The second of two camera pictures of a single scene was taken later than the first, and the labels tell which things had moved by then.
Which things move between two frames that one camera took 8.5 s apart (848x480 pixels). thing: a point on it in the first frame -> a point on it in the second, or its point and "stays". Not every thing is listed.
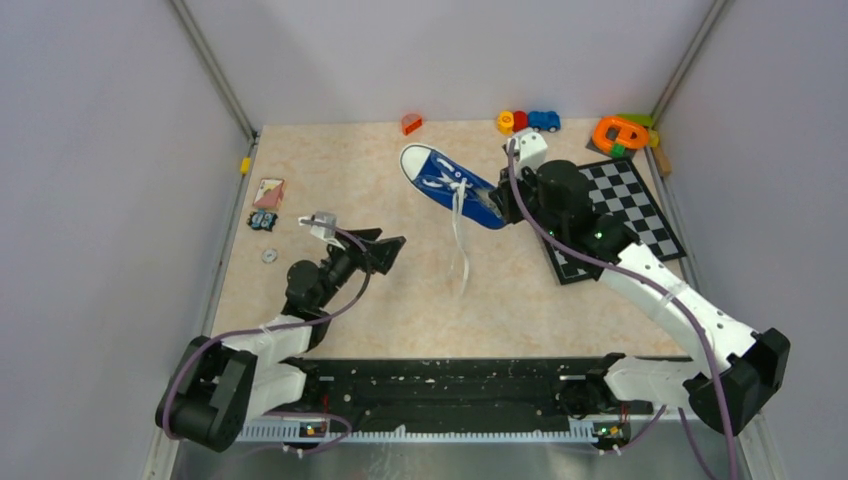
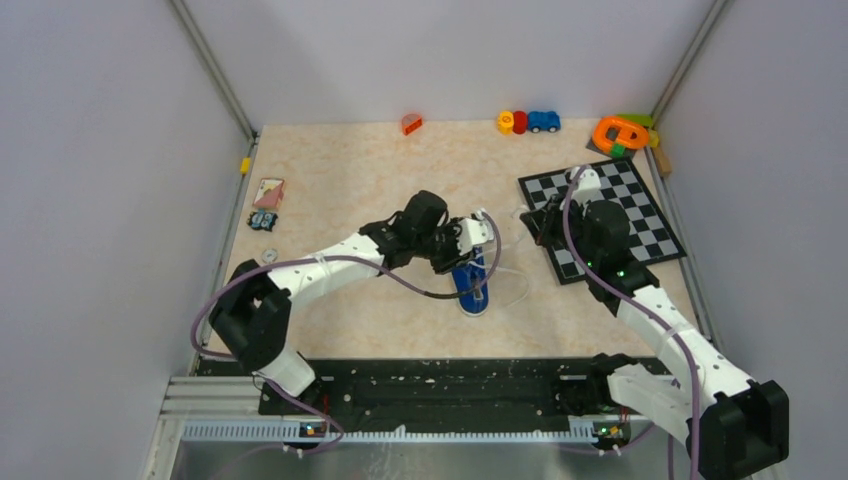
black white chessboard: (618, 190) stays
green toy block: (644, 119) stays
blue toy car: (544, 120) stays
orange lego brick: (410, 122) stays
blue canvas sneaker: (437, 175) -> (470, 278)
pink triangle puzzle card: (268, 193) stays
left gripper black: (383, 251) -> (440, 266)
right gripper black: (504, 193) -> (552, 214)
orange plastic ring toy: (610, 131) stays
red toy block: (520, 120) stays
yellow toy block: (505, 122) stays
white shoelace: (459, 190) -> (483, 265)
